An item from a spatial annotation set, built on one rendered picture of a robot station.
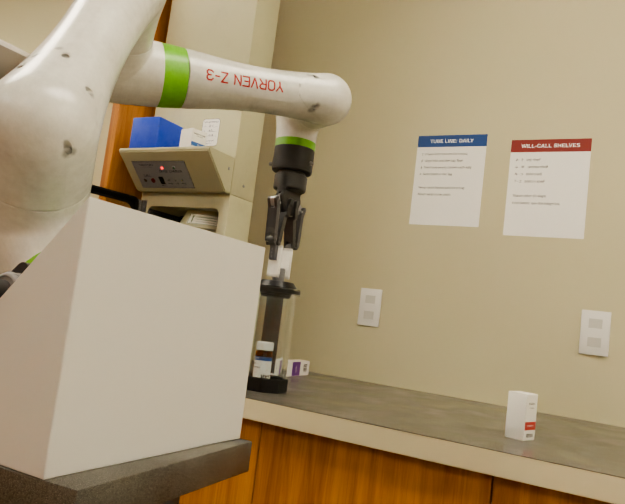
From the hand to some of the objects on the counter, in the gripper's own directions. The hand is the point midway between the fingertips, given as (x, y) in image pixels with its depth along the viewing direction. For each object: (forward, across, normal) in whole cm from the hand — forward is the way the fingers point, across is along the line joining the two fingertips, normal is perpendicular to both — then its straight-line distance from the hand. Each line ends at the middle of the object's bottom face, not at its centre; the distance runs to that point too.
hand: (279, 263), depth 141 cm
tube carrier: (+27, 0, 0) cm, 27 cm away
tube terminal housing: (+28, -28, -44) cm, 60 cm away
